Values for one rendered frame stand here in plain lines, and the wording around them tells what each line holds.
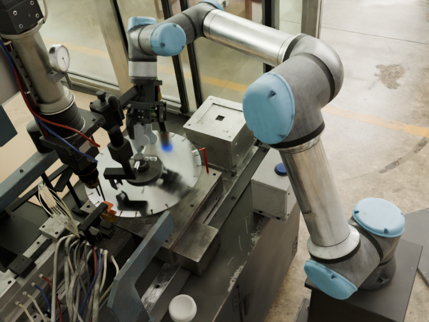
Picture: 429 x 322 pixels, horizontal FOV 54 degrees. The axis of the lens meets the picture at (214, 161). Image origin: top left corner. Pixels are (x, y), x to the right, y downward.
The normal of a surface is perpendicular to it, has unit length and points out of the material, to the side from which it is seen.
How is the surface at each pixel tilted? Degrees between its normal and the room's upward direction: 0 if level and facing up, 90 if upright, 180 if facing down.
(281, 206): 90
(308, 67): 20
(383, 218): 8
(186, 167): 0
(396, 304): 0
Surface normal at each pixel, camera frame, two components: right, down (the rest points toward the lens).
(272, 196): -0.48, 0.66
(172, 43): 0.60, 0.21
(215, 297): -0.10, -0.70
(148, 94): -0.53, 0.20
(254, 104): -0.77, 0.42
